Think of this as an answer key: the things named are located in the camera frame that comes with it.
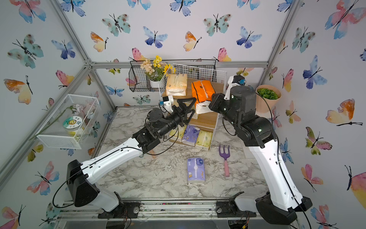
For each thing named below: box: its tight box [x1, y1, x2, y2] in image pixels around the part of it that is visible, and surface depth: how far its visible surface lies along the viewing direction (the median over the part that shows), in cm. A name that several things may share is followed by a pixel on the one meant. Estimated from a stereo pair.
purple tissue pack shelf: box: [186, 157, 206, 184], surface depth 84 cm
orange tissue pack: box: [191, 80, 216, 115], surface depth 61 cm
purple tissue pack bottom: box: [181, 124, 201, 147], surface depth 98 cm
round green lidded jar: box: [62, 115, 83, 137], surface depth 67 cm
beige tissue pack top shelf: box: [166, 73, 188, 97], surface depth 69 cm
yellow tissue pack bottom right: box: [194, 129, 213, 151], surface depth 96 cm
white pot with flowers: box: [140, 55, 177, 89], surface depth 86 cm
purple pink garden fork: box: [218, 145, 231, 177], surface depth 95 cm
